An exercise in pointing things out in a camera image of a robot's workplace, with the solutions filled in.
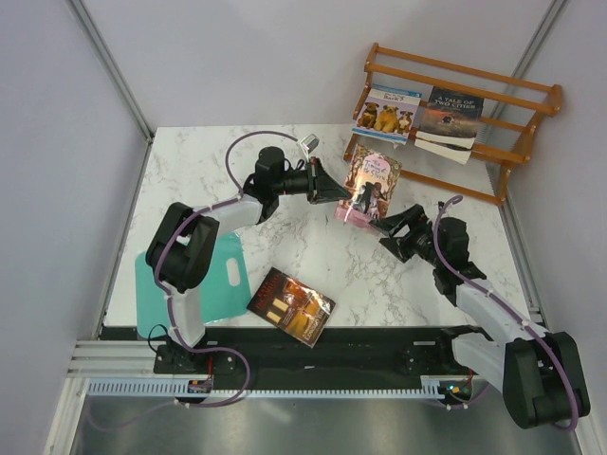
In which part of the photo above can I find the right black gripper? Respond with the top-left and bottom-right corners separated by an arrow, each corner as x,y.
369,203 -> 444,267

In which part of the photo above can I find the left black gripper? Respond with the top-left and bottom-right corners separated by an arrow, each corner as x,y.
274,157 -> 352,206

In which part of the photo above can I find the pink illustrated children book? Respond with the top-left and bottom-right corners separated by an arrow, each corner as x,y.
334,145 -> 402,228

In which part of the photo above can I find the dog cover Bark book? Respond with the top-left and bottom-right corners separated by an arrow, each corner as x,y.
353,84 -> 422,144

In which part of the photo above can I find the Jane Eyre blue book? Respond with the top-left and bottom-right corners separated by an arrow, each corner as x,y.
414,138 -> 471,165

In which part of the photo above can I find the dark orange glossy book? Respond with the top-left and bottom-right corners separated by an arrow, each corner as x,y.
247,267 -> 336,348

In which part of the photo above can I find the Tale of Two Cities book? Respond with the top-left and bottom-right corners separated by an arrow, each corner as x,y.
415,86 -> 485,150

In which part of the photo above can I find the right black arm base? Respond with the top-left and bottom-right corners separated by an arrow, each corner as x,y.
402,344 -> 465,376

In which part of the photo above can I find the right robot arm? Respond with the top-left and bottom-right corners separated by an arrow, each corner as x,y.
370,196 -> 591,430

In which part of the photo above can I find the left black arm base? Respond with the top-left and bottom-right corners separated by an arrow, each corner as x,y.
154,339 -> 246,375

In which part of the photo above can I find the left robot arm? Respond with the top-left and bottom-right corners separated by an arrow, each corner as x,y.
145,146 -> 350,373

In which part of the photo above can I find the teal plastic file folder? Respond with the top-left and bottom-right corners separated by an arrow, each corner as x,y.
135,232 -> 251,337

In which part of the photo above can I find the orange wooden tiered rack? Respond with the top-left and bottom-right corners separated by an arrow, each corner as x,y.
353,43 -> 563,206

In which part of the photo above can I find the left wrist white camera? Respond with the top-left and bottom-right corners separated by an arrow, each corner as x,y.
298,134 -> 320,155

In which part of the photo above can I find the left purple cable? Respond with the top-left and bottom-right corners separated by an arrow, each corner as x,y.
87,131 -> 303,432

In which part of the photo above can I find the right slotted cable duct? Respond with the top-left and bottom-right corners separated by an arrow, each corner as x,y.
421,374 -> 475,401

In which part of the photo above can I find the slotted cable duct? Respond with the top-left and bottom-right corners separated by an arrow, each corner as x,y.
421,374 -> 475,401
87,377 -> 213,398

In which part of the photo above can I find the left slotted cable duct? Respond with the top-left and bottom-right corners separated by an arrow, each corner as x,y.
87,377 -> 213,398

